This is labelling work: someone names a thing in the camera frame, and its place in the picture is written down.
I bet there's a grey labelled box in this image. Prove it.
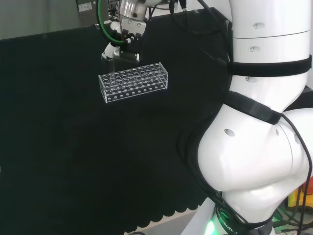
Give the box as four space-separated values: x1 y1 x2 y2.
76 0 99 13

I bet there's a yellow stop button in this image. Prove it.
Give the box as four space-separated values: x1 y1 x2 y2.
286 182 313 209

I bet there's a black bench cloth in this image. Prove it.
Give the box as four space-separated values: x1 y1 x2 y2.
0 6 235 235

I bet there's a green cable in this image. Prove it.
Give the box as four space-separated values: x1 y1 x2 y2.
97 0 126 46

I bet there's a clear plastic test tube rack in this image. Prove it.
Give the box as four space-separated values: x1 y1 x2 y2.
97 62 169 105

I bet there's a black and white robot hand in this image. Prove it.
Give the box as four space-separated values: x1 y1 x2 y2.
100 16 148 65

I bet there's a black cable bundle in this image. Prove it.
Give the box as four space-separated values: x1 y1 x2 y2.
168 0 234 68

